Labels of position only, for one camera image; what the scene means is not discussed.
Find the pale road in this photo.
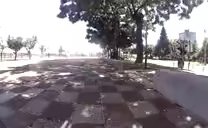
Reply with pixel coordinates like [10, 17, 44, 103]
[146, 58, 208, 78]

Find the pale tall building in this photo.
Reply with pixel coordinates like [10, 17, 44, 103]
[178, 29, 197, 53]

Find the large tree with thick trunk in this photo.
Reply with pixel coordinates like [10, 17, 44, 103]
[121, 0, 208, 65]

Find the pale open pavement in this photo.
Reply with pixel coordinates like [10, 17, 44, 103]
[0, 55, 63, 73]

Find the small distant tree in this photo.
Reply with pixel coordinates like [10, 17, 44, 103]
[57, 45, 66, 57]
[38, 44, 47, 57]

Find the small thin tree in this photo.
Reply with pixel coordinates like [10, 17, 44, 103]
[0, 39, 7, 62]

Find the small dark tree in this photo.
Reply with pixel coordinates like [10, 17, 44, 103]
[176, 39, 188, 70]

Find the group of dark trees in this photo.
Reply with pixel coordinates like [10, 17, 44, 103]
[57, 0, 137, 60]

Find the robot's own part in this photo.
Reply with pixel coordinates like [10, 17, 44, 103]
[60, 120, 70, 128]
[131, 122, 140, 128]

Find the thin dark pole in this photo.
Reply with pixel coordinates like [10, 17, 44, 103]
[143, 29, 149, 70]

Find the grass strip under trees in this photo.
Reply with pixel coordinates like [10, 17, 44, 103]
[105, 58, 180, 72]

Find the small round tree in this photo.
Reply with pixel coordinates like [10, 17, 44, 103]
[6, 35, 25, 61]
[23, 35, 38, 61]

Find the tall conifer tree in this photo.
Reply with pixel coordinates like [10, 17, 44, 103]
[154, 26, 172, 59]

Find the checkered paved path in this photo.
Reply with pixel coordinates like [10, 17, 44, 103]
[0, 57, 206, 128]

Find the smooth grey paved strip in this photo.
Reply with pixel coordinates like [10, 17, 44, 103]
[152, 68, 208, 128]

